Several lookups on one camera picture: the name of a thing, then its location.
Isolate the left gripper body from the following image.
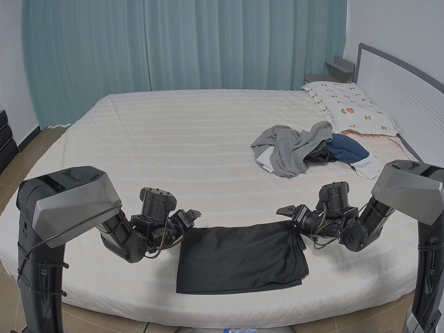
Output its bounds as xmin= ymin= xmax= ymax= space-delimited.
xmin=160 ymin=219 xmax=186 ymax=250

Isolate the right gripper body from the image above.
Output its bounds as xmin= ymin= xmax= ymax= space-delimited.
xmin=292 ymin=212 xmax=327 ymax=239

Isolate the black T-shirt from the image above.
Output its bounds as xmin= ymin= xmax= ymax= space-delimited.
xmin=176 ymin=221 xmax=310 ymax=295

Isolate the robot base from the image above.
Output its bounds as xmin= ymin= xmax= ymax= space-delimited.
xmin=173 ymin=326 xmax=259 ymax=333

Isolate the pile of clothes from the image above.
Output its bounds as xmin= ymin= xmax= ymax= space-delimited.
xmin=251 ymin=121 xmax=381 ymax=179

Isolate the bed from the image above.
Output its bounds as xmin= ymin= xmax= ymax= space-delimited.
xmin=0 ymin=42 xmax=444 ymax=329

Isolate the white printed pillow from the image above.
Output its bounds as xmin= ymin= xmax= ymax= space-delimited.
xmin=301 ymin=81 xmax=402 ymax=137

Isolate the grey bedside table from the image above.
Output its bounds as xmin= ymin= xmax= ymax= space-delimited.
xmin=305 ymin=55 xmax=356 ymax=84

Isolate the blue-green curtain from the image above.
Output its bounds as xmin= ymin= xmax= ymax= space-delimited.
xmin=22 ymin=0 xmax=150 ymax=128
xmin=145 ymin=0 xmax=349 ymax=92

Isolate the black chest of drawers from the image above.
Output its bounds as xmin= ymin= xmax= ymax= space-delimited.
xmin=0 ymin=110 xmax=19 ymax=176

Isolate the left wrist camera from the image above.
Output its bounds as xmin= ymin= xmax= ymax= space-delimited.
xmin=177 ymin=210 xmax=195 ymax=229

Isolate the black cable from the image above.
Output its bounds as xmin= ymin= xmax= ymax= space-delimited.
xmin=312 ymin=235 xmax=340 ymax=250

